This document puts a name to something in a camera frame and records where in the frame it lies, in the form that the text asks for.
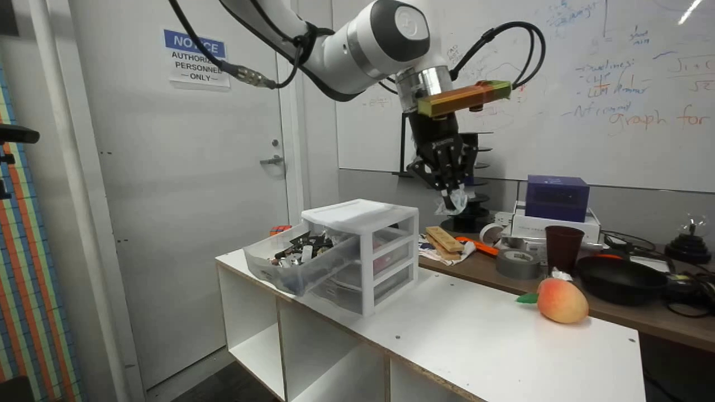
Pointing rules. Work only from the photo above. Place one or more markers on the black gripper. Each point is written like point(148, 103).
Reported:
point(442, 155)

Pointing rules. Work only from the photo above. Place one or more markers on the transparent small package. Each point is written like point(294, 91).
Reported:
point(457, 199)

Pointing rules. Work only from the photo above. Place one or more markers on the clear top drawer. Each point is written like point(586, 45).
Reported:
point(300, 257)

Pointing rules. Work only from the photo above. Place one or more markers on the white franka robot arm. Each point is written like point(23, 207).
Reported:
point(386, 40)

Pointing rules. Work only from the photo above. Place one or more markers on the white plastic drawer unit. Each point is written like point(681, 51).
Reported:
point(380, 255)

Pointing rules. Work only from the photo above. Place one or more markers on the wooden brush block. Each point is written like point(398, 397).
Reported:
point(444, 240)

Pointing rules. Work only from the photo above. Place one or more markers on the white box under purple box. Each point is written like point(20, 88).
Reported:
point(524, 226)

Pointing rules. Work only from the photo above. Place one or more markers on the dark red cup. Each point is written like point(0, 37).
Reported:
point(564, 245)

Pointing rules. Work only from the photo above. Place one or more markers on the toy mango fruit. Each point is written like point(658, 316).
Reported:
point(562, 301)

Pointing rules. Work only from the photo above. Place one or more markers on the white shelf cabinet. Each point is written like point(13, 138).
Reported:
point(440, 339)

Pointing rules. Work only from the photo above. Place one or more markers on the black frying pan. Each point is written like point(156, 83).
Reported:
point(631, 284)

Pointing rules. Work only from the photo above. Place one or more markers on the black desk bell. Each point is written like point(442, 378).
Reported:
point(688, 245)

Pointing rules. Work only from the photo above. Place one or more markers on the notice door sign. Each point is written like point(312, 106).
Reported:
point(186, 64)

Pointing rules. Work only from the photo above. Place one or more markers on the grey duct tape roll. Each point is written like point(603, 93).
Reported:
point(516, 263)

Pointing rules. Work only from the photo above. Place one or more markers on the door lever handle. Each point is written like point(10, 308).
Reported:
point(276, 163)

